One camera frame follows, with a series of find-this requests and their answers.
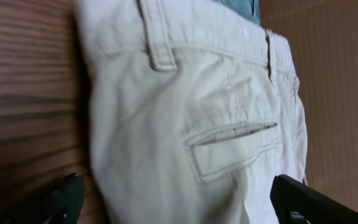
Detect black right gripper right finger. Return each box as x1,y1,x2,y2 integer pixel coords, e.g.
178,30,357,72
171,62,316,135
270,174,358,224

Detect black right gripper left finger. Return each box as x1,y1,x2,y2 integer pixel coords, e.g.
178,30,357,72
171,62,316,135
0,173,85,224

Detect beige cotton shorts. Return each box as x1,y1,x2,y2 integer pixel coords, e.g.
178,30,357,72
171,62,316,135
75,0,308,223

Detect blue denim jeans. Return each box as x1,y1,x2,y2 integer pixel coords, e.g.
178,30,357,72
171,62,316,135
213,0,260,25

